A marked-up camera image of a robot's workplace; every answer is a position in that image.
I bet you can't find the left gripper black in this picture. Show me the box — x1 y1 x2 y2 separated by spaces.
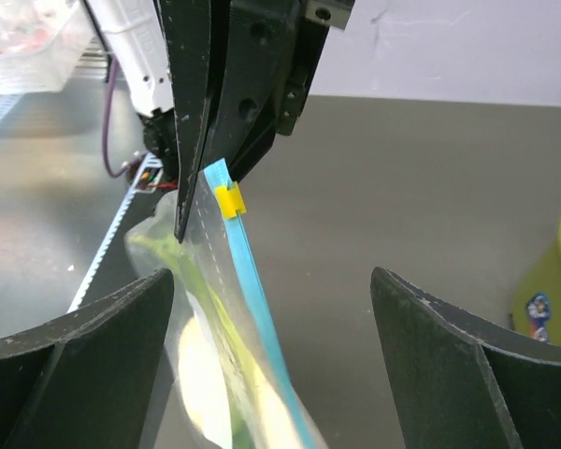
159 0 354 240

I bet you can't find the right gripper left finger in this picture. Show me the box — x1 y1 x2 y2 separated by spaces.
0 268 174 448

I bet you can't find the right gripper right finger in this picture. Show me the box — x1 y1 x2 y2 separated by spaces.
370 267 561 448

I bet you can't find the blue zip clear bag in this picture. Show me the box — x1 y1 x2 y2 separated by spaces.
125 160 325 448

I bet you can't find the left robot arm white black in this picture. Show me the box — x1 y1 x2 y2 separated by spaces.
88 0 353 239

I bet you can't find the yellow zip slider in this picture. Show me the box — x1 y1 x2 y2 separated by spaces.
214 181 247 220

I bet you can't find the blue tub label sticker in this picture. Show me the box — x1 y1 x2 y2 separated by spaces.
525 293 551 342

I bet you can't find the olive green plastic tub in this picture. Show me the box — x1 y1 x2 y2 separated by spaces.
511 216 561 346

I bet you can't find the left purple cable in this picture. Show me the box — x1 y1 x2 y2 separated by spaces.
101 55 144 180

